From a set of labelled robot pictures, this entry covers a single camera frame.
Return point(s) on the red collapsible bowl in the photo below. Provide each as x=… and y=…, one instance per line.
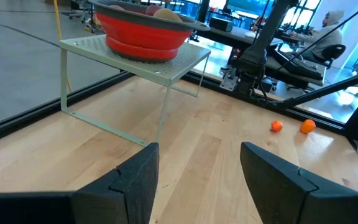
x=141, y=34

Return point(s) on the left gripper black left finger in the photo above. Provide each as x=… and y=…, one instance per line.
x=89, y=207

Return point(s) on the pale green perforated metal shelf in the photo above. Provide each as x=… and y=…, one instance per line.
x=166, y=67

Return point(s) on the brown-green kiwi fruit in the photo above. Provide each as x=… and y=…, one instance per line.
x=168, y=14

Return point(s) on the black aluminium table frame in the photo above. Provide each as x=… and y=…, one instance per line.
x=42, y=112

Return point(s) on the small orange tangerine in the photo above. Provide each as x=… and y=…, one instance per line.
x=307, y=126

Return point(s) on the black equipment box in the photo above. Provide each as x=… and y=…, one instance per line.
x=222, y=24

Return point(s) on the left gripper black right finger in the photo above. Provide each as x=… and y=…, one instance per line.
x=306, y=208

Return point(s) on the dark grey workbench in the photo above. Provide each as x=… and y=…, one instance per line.
x=238, y=35

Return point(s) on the large display screen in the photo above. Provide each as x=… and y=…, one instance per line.
x=247, y=6

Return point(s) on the small orange pear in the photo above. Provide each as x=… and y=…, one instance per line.
x=277, y=126

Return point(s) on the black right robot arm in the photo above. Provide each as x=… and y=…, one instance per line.
x=259, y=46

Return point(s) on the person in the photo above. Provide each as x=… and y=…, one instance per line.
x=328, y=37

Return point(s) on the black office chair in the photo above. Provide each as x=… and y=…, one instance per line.
x=332, y=51

